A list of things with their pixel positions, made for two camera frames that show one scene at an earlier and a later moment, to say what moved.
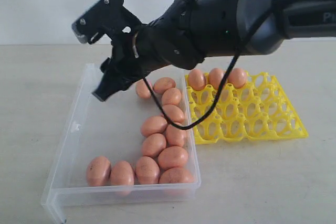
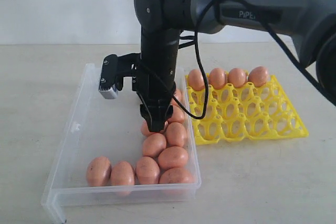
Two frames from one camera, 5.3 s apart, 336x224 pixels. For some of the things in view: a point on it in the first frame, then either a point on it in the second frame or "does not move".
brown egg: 215,76 does not move
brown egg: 197,80 does not move
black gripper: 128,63 -> 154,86
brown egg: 238,77 does not move
